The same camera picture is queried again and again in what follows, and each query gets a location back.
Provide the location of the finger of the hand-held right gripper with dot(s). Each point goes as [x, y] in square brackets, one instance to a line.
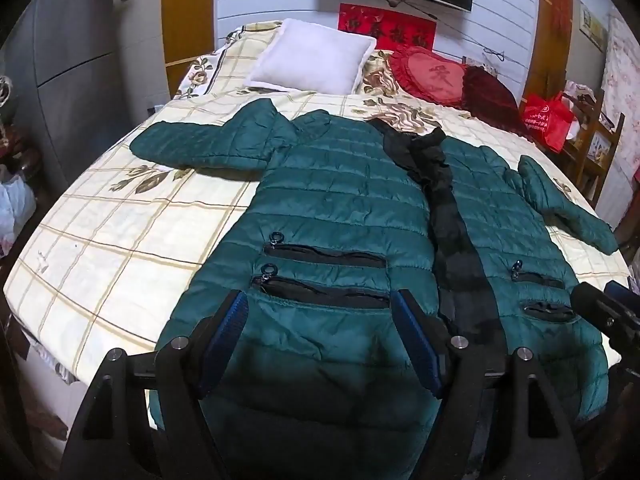
[597, 312]
[620, 291]

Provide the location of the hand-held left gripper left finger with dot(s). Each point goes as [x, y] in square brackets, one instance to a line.
[235, 321]

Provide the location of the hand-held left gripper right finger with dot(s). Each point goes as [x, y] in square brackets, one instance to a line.
[415, 336]

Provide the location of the green puffer jacket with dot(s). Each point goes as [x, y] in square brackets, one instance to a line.
[340, 200]

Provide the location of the bed with floral checked sheet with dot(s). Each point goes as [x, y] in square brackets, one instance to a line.
[125, 240]

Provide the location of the wooden chair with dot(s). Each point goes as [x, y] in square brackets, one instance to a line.
[600, 140]

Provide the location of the red plastic bag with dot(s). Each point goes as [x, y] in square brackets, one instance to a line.
[545, 120]

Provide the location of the floral curtain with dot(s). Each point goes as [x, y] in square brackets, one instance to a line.
[622, 75]

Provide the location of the dark red velvet pillow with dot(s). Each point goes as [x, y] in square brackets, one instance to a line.
[492, 96]

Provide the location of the white plastic bag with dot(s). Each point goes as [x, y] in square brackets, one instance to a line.
[17, 205]

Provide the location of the floral checked pillow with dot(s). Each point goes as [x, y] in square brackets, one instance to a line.
[210, 70]

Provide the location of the red heart pillow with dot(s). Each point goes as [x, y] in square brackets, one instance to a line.
[430, 76]

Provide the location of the white pillow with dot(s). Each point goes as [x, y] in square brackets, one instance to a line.
[310, 57]

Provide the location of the grey refrigerator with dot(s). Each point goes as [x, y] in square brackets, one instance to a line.
[75, 60]

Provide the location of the framed wall picture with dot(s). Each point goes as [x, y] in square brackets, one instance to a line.
[593, 25]

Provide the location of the brown wooden wall panel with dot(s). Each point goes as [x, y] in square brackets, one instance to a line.
[187, 10]
[542, 20]

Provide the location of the red wall banner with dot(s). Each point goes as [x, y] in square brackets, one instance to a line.
[385, 26]

